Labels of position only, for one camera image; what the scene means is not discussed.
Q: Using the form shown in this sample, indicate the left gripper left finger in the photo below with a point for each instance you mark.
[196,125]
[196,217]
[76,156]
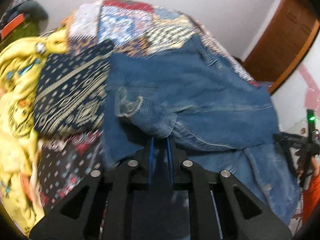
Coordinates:
[100,207]

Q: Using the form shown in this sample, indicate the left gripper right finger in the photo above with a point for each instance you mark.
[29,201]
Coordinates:
[220,206]

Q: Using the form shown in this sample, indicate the blue denim jacket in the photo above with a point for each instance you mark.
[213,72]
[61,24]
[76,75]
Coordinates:
[222,121]

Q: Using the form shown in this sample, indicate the yellow printed garment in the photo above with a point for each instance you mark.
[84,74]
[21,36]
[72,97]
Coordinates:
[21,65]

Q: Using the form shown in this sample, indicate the patchwork patterned bedspread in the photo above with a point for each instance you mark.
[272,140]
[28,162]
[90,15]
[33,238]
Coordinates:
[180,100]

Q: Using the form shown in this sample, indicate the brown wooden wardrobe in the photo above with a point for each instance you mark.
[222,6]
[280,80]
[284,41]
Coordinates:
[284,43]

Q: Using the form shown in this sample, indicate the green cloth covered table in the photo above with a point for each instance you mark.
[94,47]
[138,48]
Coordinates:
[25,29]

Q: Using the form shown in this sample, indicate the orange box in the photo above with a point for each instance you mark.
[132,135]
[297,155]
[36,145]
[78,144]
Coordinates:
[12,25]

